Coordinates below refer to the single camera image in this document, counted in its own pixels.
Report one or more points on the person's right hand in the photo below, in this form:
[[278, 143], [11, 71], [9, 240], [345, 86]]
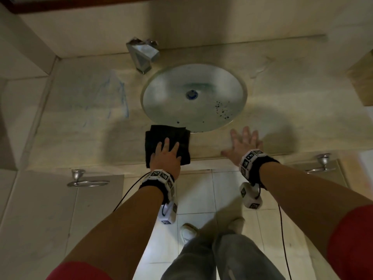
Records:
[[242, 144]]

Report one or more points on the person's left hand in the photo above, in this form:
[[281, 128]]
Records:
[[166, 160]]

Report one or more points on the black cloth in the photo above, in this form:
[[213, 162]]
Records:
[[163, 134]]

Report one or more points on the person's right forearm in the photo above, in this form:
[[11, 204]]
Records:
[[309, 195]]

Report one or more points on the person's left forearm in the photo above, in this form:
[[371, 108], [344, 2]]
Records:
[[116, 230]]

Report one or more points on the white oval sink basin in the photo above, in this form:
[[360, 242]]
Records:
[[174, 96]]

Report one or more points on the chrome sink drain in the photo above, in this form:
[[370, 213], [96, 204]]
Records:
[[192, 94]]

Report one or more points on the black wristband with white markers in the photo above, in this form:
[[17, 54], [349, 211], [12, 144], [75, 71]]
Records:
[[163, 180], [253, 166]]

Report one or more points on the white shoe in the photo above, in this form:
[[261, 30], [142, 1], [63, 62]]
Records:
[[188, 231], [236, 224]]

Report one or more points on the chrome faucet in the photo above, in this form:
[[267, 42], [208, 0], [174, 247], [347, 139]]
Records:
[[142, 53]]

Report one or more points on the beige stone tub ledge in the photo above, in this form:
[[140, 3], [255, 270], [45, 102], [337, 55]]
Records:
[[362, 78]]

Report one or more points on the red shirt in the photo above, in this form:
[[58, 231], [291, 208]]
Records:
[[352, 239]]

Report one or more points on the wood framed mirror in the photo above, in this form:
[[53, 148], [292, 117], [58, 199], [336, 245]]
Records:
[[58, 2]]

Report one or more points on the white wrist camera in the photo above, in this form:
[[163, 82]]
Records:
[[250, 196], [168, 212]]

